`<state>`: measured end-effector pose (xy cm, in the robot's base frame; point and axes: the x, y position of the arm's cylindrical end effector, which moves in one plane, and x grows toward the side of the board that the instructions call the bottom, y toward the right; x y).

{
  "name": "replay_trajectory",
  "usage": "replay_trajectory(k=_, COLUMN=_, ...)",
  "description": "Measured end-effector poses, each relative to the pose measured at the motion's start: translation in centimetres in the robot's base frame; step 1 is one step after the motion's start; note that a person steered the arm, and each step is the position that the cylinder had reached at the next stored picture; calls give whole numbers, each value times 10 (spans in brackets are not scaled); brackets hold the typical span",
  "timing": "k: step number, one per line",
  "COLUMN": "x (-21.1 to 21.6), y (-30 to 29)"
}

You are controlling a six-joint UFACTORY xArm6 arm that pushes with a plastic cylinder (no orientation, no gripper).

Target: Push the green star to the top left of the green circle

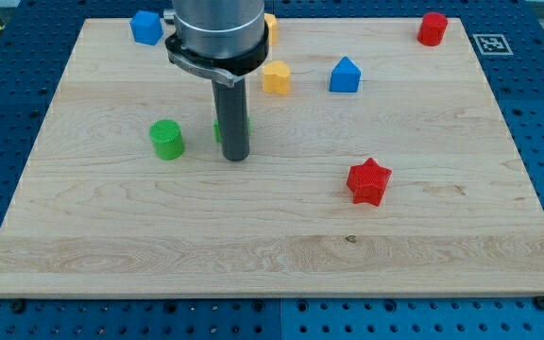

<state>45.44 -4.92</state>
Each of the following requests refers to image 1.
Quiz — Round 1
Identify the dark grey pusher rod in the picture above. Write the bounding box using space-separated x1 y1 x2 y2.
212 79 249 162

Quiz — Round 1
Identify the green star block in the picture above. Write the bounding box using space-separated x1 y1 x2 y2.
212 116 251 144

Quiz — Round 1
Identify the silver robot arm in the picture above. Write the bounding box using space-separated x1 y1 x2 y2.
164 0 269 162

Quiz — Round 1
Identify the yellow block behind arm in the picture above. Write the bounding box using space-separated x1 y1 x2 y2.
264 13 279 45

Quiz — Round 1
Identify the red star block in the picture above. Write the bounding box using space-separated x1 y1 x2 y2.
347 158 392 206

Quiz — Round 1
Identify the yellow heart block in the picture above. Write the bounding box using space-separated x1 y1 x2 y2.
263 60 291 95

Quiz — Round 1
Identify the green cylinder block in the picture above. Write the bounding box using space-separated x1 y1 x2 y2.
149 119 184 161

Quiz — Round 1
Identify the blue cube block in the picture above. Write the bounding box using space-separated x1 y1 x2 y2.
129 10 162 45

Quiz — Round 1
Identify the blue pentagon block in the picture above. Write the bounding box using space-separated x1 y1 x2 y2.
329 57 362 93

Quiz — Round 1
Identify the wooden board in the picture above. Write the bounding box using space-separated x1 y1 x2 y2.
0 18 544 299

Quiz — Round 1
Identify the red cylinder block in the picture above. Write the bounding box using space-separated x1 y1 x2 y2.
416 12 449 46

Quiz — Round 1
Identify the white fiducial marker tag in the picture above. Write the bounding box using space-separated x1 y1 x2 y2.
472 33 513 56

